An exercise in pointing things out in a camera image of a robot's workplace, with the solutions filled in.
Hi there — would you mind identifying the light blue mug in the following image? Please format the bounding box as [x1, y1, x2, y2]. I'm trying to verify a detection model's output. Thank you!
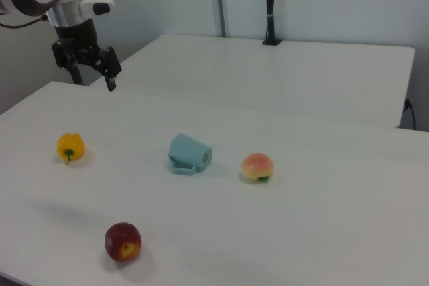
[166, 132, 214, 176]

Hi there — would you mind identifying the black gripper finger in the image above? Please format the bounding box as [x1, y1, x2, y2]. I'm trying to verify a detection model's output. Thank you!
[97, 46, 123, 92]
[51, 41, 84, 86]

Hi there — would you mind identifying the peach fruit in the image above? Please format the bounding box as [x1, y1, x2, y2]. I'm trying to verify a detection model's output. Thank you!
[240, 152, 275, 184]

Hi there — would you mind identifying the yellow bell pepper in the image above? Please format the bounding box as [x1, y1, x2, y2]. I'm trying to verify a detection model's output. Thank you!
[56, 133, 86, 162]

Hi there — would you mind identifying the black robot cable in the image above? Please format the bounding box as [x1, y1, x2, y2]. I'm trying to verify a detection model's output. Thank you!
[0, 13, 48, 29]

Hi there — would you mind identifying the black wall socket cable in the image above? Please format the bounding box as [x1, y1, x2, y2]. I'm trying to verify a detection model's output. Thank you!
[404, 97, 417, 130]

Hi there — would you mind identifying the red apple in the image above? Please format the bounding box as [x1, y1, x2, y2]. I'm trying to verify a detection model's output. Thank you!
[104, 222, 143, 263]

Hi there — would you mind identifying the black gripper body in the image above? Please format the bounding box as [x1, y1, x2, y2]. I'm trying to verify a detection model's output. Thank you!
[53, 19, 102, 66]

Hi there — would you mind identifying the white side table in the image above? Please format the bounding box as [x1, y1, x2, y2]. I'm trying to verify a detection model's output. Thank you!
[89, 33, 416, 129]

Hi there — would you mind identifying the black pole with base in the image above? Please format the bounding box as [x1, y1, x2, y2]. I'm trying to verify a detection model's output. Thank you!
[261, 0, 283, 47]

